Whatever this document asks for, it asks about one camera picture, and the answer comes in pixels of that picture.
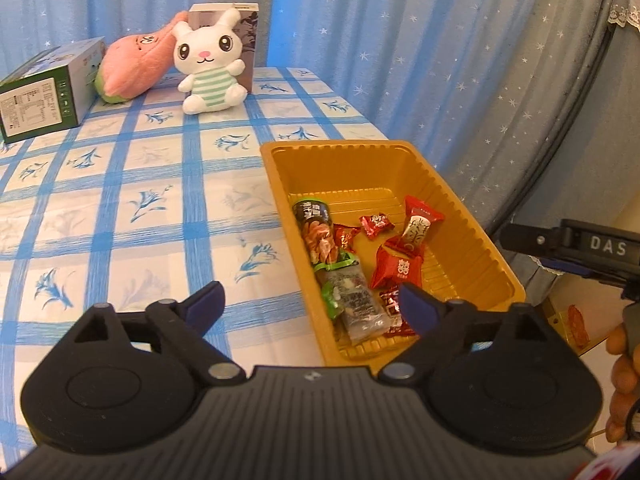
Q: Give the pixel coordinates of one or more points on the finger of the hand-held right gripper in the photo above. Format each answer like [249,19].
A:
[525,237]

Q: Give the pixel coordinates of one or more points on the white brown floral box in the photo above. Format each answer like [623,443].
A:
[249,35]

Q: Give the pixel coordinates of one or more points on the red candy packet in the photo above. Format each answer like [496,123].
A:
[396,316]

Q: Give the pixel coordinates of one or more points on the orange plastic tray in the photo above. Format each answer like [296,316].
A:
[350,170]

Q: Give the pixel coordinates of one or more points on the blue checked tablecloth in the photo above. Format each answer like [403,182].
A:
[150,160]

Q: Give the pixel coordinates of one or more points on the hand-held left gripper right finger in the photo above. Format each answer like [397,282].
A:
[415,310]

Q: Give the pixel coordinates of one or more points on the red pillow candy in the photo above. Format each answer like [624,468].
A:
[395,270]

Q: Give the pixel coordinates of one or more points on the green cardboard box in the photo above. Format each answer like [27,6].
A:
[35,105]

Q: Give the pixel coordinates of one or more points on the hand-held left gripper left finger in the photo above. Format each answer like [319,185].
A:
[207,305]

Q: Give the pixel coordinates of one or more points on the white bunny plush toy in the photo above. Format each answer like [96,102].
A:
[205,50]

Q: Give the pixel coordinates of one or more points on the small red candy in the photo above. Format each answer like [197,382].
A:
[375,224]

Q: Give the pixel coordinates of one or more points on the red yellow candy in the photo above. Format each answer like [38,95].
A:
[346,237]

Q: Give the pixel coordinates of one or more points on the red white printed clothing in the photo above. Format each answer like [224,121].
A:
[610,467]

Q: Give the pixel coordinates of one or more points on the small green snack packet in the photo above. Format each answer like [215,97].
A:
[329,296]

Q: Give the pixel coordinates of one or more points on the red white-label snack packet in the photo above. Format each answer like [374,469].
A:
[417,225]

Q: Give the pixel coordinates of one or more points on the pink peach plush toy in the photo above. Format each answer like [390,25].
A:
[135,60]

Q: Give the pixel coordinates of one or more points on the clear dark snack packet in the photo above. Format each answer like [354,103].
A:
[357,305]

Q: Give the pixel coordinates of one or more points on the blue starry curtain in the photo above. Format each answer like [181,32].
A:
[400,60]

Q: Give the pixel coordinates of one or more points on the dark-topped nut packet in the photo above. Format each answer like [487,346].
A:
[320,230]

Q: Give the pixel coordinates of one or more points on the person's right hand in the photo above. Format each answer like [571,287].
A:
[622,375]

